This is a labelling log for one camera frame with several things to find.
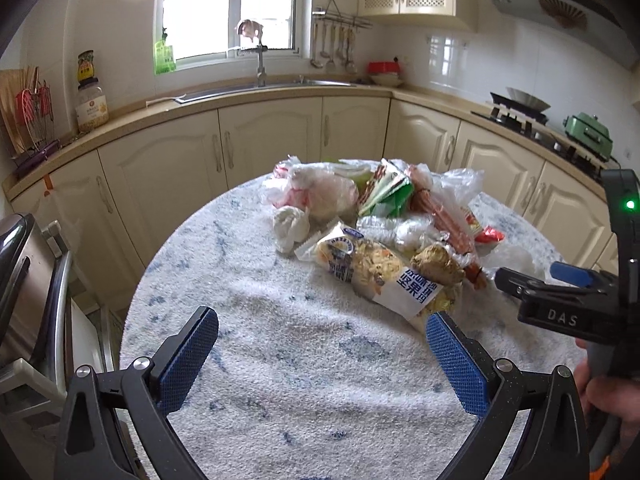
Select red yellow snack packet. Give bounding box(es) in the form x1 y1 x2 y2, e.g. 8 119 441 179
465 210 506 245

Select nut snack bag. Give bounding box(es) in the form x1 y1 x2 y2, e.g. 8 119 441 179
295 220 461 333

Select cream lower kitchen cabinets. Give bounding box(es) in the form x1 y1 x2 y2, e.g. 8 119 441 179
3 87 617 310

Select steel kitchen sink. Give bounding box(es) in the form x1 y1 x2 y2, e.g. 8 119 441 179
171 76 354 104

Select person's right hand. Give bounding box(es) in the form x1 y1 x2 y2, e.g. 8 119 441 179
574 360 640 465

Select red sausage wrapper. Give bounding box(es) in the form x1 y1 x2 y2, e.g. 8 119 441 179
407 165 487 290

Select green electric cooker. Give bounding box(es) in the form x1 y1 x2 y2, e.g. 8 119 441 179
563 112 613 162

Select green white snack wrapper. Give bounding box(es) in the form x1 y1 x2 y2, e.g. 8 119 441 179
357 158 414 218

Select black gas stove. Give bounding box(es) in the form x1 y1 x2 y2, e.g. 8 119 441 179
473 92 606 182

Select steel chair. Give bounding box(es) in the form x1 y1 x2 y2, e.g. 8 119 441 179
0 211 122 430

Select clear pink plastic bag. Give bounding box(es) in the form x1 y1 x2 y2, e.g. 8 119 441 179
262 156 371 222

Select white crumpled tissue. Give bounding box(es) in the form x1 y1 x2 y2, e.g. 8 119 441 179
272 206 310 254

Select red white bowl stack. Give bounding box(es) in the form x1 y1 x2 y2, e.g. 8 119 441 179
367 58 404 88

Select range hood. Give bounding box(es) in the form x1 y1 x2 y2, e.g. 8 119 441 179
490 0 639 70

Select hanging utensil rack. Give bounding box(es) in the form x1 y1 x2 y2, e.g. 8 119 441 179
310 0 373 75

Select steel faucet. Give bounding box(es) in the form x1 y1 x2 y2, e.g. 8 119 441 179
236 20 268 88

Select glass jar of food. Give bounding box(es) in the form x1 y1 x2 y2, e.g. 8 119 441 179
75 50 108 134

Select dish rack with boards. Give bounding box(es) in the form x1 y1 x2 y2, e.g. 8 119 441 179
1 66 60 179

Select green dish soap bottle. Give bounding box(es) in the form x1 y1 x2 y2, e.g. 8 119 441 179
153 28 176 75

